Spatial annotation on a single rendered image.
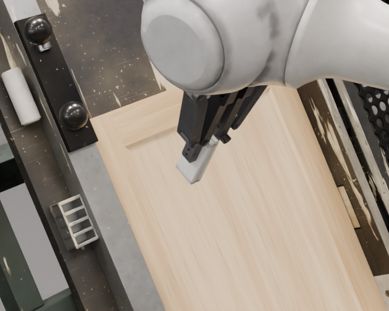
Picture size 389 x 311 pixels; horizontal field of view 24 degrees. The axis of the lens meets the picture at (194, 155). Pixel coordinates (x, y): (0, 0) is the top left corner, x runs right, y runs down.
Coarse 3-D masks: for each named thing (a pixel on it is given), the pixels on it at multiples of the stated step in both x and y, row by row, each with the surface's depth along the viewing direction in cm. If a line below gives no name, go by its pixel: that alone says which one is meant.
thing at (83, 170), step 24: (0, 0) 128; (24, 0) 129; (0, 24) 130; (24, 72) 129; (48, 120) 129; (72, 168) 128; (96, 168) 130; (72, 192) 130; (96, 192) 129; (96, 216) 128; (120, 216) 130; (96, 240) 130; (120, 240) 130; (120, 264) 129; (144, 264) 131; (120, 288) 129; (144, 288) 130
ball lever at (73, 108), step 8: (64, 104) 117; (72, 104) 117; (80, 104) 117; (64, 112) 116; (72, 112) 116; (80, 112) 116; (64, 120) 116; (72, 120) 116; (80, 120) 117; (72, 128) 117
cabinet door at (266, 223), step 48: (288, 96) 157; (96, 144) 133; (144, 144) 138; (240, 144) 149; (288, 144) 155; (144, 192) 136; (192, 192) 141; (240, 192) 147; (288, 192) 153; (336, 192) 159; (144, 240) 134; (192, 240) 140; (240, 240) 145; (288, 240) 151; (336, 240) 156; (192, 288) 138; (240, 288) 143; (288, 288) 148; (336, 288) 154
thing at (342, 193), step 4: (340, 188) 159; (344, 188) 158; (340, 192) 159; (344, 192) 159; (344, 196) 159; (344, 200) 159; (348, 200) 159; (344, 204) 160; (348, 204) 159; (348, 208) 159; (352, 208) 159; (348, 212) 160; (352, 212) 159; (352, 216) 159; (352, 220) 160; (356, 220) 159; (352, 224) 160; (356, 224) 159
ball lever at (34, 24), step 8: (32, 24) 116; (40, 24) 116; (48, 24) 117; (24, 32) 117; (32, 32) 116; (40, 32) 116; (48, 32) 117; (32, 40) 116; (40, 40) 116; (48, 40) 117; (40, 48) 127; (48, 48) 127
